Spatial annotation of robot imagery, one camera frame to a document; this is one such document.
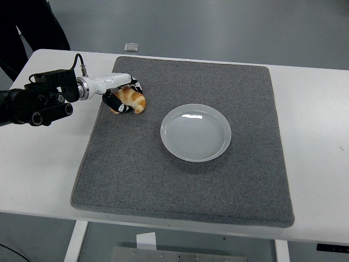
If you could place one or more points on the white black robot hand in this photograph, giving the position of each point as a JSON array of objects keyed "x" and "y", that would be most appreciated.
[{"x": 109, "y": 81}]

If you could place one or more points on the golden croissant bread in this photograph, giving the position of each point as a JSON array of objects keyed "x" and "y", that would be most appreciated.
[{"x": 133, "y": 98}]

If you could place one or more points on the white round plate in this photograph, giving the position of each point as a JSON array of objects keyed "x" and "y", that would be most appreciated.
[{"x": 195, "y": 136}]

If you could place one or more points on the grey metal plate with screws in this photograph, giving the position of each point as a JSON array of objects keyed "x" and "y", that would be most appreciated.
[{"x": 163, "y": 256}]

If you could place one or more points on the silver square floor cover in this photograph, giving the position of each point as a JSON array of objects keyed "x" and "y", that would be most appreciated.
[{"x": 131, "y": 47}]

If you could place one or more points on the person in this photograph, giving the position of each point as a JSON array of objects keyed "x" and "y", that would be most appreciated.
[{"x": 35, "y": 24}]

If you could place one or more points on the grey felt mat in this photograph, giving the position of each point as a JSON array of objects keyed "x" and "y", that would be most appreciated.
[{"x": 163, "y": 191}]

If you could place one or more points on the white table leg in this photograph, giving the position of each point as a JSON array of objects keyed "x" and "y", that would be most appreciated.
[
  {"x": 75, "y": 243},
  {"x": 282, "y": 252}
]

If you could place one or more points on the black table control panel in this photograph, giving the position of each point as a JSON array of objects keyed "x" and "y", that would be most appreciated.
[{"x": 332, "y": 247}]

